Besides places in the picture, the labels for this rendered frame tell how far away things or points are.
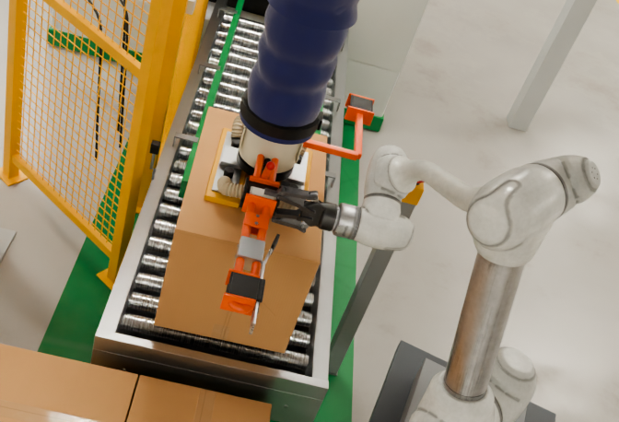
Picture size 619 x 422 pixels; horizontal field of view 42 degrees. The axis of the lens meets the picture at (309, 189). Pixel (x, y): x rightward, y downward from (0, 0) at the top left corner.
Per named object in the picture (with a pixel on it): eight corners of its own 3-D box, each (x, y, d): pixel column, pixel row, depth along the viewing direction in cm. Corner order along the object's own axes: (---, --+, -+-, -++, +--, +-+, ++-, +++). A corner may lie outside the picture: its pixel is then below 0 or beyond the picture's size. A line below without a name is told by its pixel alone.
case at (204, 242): (187, 197, 283) (208, 105, 258) (297, 223, 288) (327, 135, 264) (153, 325, 236) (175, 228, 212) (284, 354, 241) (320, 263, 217)
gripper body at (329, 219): (339, 216, 207) (304, 206, 206) (330, 239, 212) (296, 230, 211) (340, 197, 212) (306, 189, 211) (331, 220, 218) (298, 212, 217)
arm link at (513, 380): (522, 418, 212) (561, 369, 198) (484, 452, 200) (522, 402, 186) (476, 374, 219) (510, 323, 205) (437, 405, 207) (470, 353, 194)
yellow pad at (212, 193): (222, 131, 250) (225, 118, 247) (253, 139, 251) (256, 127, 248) (203, 200, 223) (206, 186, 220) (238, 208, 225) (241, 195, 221)
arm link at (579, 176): (526, 157, 181) (493, 173, 172) (598, 135, 167) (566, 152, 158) (546, 211, 181) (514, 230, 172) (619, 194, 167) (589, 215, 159)
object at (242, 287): (225, 282, 188) (229, 267, 185) (255, 289, 189) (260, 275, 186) (219, 309, 181) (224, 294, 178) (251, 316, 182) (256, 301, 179)
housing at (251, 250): (236, 247, 198) (239, 234, 195) (262, 253, 199) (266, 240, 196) (232, 267, 193) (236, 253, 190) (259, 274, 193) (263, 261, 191)
